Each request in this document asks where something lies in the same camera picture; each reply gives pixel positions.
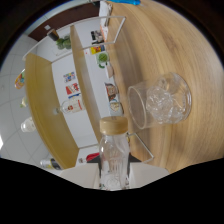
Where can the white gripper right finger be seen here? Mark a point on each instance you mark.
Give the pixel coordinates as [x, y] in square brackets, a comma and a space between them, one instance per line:
[148, 175]

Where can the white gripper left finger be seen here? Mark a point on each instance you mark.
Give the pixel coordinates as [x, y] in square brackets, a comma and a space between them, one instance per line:
[83, 176]

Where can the clear bottle wooden lid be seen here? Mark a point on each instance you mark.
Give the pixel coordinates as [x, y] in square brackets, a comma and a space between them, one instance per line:
[114, 156]

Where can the white milk bottle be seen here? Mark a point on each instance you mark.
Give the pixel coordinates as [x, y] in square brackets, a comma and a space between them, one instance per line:
[28, 125]

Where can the glass cup with ice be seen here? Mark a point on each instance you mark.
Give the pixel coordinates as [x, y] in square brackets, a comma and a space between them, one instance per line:
[163, 100]

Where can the black snack bag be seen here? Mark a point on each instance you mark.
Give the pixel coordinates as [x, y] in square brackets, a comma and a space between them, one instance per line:
[50, 164]

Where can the wooden two-tier shelf rack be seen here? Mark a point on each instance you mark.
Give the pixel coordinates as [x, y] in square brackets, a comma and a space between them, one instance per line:
[43, 100]

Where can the yellow snack packet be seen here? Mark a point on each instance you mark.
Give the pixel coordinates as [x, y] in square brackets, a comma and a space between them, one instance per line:
[20, 79]

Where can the jar of green limes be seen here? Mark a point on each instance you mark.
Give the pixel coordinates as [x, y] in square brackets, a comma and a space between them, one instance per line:
[63, 41]

